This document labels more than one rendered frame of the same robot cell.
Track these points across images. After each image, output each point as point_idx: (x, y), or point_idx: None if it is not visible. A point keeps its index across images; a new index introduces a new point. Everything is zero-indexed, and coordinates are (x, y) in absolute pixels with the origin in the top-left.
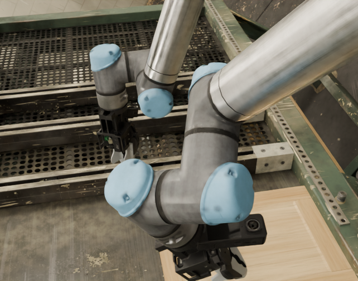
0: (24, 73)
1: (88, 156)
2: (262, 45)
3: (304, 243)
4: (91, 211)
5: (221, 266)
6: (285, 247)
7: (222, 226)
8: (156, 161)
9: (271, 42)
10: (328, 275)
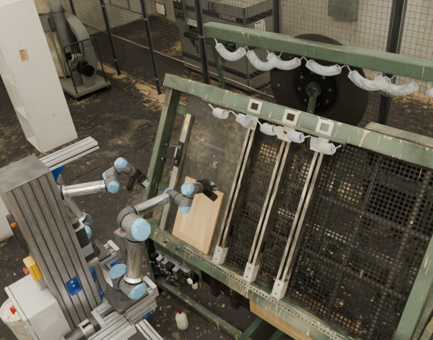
0: (363, 177)
1: (264, 183)
2: (86, 183)
3: (189, 231)
4: (234, 171)
5: None
6: (190, 224)
7: (130, 181)
8: (232, 206)
9: (83, 183)
10: (178, 228)
